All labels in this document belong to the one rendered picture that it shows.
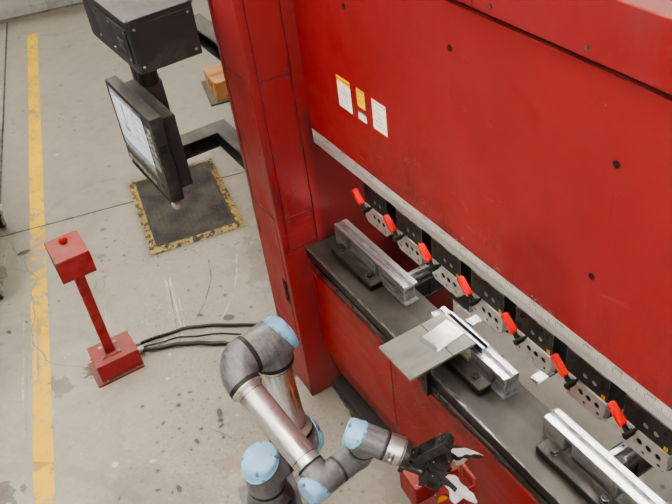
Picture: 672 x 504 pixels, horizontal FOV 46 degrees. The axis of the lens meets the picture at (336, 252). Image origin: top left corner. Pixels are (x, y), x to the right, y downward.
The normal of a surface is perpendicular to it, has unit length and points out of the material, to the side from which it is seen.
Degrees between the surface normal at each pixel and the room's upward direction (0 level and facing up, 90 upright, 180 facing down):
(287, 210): 90
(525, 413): 0
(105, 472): 0
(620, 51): 90
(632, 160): 90
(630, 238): 90
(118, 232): 0
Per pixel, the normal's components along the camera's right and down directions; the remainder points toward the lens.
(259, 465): -0.21, -0.70
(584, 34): -0.85, 0.40
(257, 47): 0.51, 0.50
